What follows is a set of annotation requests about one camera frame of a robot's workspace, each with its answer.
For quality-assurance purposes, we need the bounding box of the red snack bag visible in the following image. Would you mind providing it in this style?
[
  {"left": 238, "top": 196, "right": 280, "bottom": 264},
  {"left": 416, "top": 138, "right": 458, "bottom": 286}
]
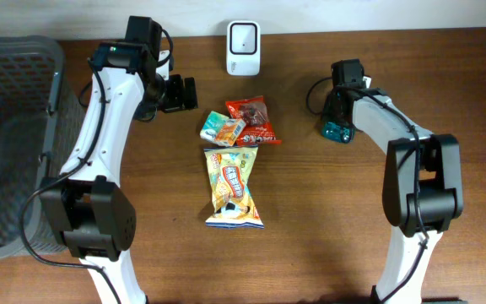
[{"left": 225, "top": 96, "right": 282, "bottom": 146}]

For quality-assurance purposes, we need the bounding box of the white barcode scanner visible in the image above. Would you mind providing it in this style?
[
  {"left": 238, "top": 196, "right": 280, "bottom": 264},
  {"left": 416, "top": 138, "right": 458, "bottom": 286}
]
[{"left": 226, "top": 20, "right": 261, "bottom": 76}]

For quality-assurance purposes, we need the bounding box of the blue mouthwash bottle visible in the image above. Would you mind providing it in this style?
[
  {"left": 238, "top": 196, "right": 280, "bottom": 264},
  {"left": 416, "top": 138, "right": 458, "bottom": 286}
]
[{"left": 321, "top": 92, "right": 354, "bottom": 144}]

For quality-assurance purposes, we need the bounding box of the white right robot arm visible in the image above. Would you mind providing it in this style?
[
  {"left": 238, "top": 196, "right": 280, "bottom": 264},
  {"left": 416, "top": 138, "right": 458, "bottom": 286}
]
[{"left": 322, "top": 59, "right": 463, "bottom": 303}]

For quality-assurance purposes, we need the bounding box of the green tissue pack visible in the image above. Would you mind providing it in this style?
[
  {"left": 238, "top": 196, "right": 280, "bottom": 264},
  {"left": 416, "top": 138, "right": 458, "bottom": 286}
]
[{"left": 200, "top": 111, "right": 230, "bottom": 144}]

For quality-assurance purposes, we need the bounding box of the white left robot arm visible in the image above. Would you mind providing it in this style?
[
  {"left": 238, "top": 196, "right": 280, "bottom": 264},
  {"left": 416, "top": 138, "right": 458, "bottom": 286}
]
[{"left": 35, "top": 16, "right": 197, "bottom": 303}]

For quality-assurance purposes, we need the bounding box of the yellow snack bag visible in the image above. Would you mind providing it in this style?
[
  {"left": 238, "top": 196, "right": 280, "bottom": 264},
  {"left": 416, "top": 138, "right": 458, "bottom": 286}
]
[{"left": 204, "top": 145, "right": 264, "bottom": 229}]

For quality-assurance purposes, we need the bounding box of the orange small box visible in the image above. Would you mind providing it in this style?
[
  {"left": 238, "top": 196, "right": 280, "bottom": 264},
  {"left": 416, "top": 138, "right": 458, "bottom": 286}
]
[{"left": 214, "top": 118, "right": 246, "bottom": 147}]

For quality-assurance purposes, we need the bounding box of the grey plastic basket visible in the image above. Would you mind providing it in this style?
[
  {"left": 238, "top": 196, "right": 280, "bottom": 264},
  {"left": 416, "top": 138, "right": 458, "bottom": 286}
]
[{"left": 0, "top": 36, "right": 85, "bottom": 259}]

